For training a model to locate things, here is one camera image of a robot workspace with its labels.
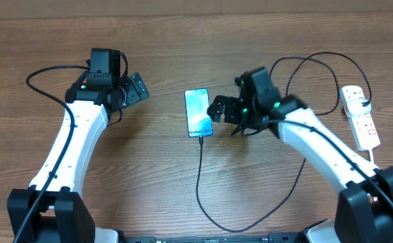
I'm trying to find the white charger plug adapter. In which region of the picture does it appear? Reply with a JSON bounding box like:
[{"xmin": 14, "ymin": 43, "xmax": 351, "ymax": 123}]
[{"xmin": 344, "ymin": 99, "xmax": 372, "ymax": 117}]

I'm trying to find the black USB charging cable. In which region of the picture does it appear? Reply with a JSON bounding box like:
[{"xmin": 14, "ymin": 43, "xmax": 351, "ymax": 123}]
[{"xmin": 195, "ymin": 51, "xmax": 373, "ymax": 234}]

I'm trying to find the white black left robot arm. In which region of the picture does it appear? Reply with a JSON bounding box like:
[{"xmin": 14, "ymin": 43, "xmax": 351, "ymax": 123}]
[{"xmin": 7, "ymin": 48, "xmax": 149, "ymax": 242}]

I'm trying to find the white power strip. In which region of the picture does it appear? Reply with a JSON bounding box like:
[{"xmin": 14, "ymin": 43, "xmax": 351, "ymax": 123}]
[{"xmin": 340, "ymin": 86, "xmax": 380, "ymax": 151}]

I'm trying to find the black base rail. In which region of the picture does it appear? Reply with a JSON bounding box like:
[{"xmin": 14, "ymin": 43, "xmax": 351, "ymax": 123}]
[{"xmin": 118, "ymin": 231, "xmax": 302, "ymax": 243}]

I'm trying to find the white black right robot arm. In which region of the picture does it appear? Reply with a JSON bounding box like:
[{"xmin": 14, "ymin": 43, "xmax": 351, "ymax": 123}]
[{"xmin": 207, "ymin": 67, "xmax": 393, "ymax": 242}]

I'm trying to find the blue Galaxy smartphone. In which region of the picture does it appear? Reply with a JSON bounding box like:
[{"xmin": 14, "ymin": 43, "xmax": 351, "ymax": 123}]
[{"xmin": 184, "ymin": 88, "xmax": 213, "ymax": 138}]

